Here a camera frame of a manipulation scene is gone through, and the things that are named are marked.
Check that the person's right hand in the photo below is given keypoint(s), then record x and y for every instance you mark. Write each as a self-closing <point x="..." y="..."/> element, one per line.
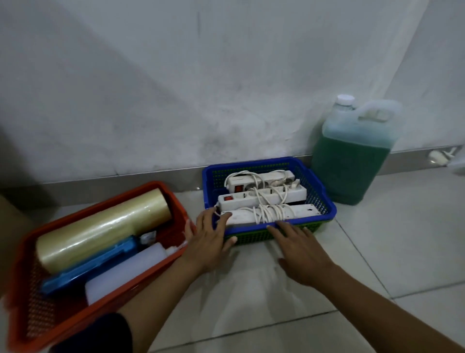
<point x="305" y="258"/>

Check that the person's left hand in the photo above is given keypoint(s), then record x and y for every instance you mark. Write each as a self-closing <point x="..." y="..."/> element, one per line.
<point x="205" y="247"/>

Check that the person's left middle finger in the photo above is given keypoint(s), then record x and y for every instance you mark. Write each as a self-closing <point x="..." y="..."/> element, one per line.
<point x="212" y="217"/>

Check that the person's left little finger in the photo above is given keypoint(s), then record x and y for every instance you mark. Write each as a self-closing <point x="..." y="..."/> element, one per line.
<point x="189" y="229"/>

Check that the person's right thumb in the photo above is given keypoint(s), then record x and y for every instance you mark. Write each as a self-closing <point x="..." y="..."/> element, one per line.
<point x="284" y="266"/>

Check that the person's left thumb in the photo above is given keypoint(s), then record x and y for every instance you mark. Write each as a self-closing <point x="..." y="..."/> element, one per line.
<point x="229" y="243"/>

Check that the blue and green plastic basket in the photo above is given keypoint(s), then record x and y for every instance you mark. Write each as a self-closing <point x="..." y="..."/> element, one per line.
<point x="319" y="203"/>

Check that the person's left forearm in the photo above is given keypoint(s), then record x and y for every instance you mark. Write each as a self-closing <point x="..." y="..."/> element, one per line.
<point x="160" y="302"/>

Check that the person's right forearm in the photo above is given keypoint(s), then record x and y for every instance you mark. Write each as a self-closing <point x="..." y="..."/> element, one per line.
<point x="381" y="312"/>

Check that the white plastic container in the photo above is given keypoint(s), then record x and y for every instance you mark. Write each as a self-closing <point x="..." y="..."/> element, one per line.
<point x="123" y="272"/>

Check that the clear plastic wrap roll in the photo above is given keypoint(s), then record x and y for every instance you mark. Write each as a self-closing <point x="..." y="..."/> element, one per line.
<point x="101" y="227"/>

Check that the blue plastic tool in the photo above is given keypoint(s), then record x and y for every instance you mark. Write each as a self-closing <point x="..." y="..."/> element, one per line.
<point x="87" y="267"/>

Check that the jerrycan with green liquid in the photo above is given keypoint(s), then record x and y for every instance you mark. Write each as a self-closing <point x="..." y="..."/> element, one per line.
<point x="348" y="167"/>

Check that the dark sleeve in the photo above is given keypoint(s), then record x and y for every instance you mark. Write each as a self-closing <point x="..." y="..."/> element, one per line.
<point x="98" y="336"/>

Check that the orange plastic basket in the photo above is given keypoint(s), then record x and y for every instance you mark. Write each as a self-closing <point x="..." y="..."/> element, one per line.
<point x="65" y="323"/>

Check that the brown cardboard box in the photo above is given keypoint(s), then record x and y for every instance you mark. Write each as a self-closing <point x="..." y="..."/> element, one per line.
<point x="12" y="240"/>

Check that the white jerrycan cap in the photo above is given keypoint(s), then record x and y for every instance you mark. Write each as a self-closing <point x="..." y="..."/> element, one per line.
<point x="345" y="100"/>

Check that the small white object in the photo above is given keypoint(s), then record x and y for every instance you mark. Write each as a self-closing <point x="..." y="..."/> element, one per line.
<point x="441" y="156"/>

